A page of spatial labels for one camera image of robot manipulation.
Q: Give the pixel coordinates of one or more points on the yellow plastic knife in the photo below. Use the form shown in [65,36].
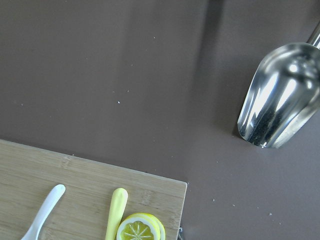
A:
[116,211]

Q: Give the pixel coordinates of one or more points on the upper lemon slice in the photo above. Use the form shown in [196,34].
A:
[141,226]

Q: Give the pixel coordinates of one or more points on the bamboo cutting board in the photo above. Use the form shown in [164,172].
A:
[28,174]

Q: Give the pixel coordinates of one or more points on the white ceramic spoon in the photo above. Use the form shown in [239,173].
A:
[44,211]

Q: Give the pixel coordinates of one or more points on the steel scoop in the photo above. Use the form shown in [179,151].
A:
[283,95]

